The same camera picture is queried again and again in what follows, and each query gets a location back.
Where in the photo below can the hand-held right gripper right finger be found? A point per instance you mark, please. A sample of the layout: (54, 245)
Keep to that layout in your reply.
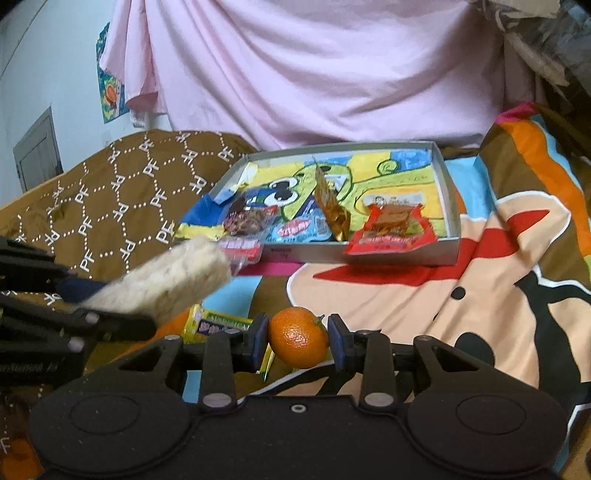
(335, 345)

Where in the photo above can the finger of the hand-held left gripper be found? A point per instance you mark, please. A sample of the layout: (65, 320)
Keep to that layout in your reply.
(120, 325)
(78, 288)

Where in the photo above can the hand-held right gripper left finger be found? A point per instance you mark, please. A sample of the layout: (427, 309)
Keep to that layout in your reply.
(258, 344)

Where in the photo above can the orange tangerine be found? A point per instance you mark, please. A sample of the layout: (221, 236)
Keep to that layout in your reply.
(298, 339)

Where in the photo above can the white rice cracker bar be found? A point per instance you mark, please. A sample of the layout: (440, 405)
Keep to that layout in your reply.
(171, 281)

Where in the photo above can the light blue candy packet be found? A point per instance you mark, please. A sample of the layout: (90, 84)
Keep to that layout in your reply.
(300, 228)

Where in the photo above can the red snack packet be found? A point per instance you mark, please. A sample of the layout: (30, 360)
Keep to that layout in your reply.
(392, 230)

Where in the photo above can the gold snack packet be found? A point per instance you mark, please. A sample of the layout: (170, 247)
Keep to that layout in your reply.
(330, 203)

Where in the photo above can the grey cardboard box cartoon print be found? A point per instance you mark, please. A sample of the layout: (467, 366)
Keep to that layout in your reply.
(401, 184)

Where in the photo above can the yellow green snack packet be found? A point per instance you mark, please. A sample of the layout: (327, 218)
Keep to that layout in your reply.
(221, 323)

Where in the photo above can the brown patterned pillow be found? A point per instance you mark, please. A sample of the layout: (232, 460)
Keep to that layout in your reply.
(129, 194)

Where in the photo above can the clear packet dark snack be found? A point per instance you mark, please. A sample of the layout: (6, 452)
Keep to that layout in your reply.
(249, 219)

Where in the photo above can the blue yellow snack packet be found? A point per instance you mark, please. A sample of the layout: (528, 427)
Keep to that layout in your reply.
(205, 214)

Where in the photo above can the colourful cartoon printed blanket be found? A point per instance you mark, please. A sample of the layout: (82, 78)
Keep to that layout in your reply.
(485, 286)

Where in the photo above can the pink cloth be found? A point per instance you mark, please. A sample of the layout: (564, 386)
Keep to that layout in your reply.
(323, 69)

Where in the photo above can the grey patterned cloth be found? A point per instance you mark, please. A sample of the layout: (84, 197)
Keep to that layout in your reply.
(545, 32)

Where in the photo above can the grey wall panel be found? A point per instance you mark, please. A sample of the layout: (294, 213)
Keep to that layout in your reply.
(39, 152)

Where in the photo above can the wall poster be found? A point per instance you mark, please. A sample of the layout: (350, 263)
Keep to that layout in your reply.
(111, 92)

